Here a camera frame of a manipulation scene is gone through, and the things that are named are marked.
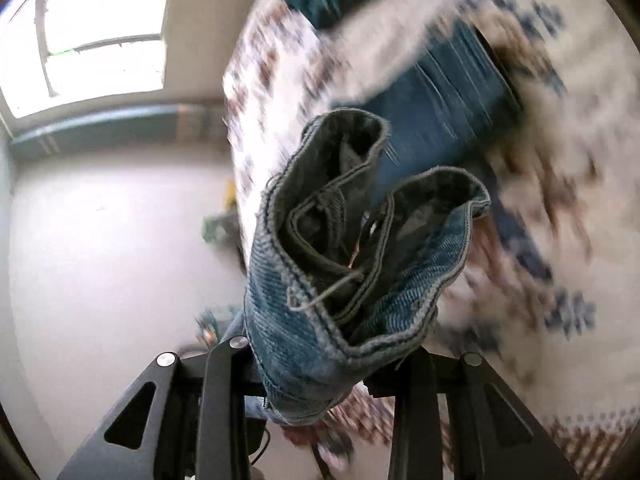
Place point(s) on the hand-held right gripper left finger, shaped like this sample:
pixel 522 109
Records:
pixel 222 385

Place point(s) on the window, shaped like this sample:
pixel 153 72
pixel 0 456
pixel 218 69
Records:
pixel 85 40

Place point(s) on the blue denim pants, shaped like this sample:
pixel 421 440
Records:
pixel 345 240

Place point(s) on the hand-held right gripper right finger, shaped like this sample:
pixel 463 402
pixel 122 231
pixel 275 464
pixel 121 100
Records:
pixel 417 390

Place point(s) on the patterned white blanket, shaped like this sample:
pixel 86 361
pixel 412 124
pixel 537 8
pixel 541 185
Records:
pixel 560 210

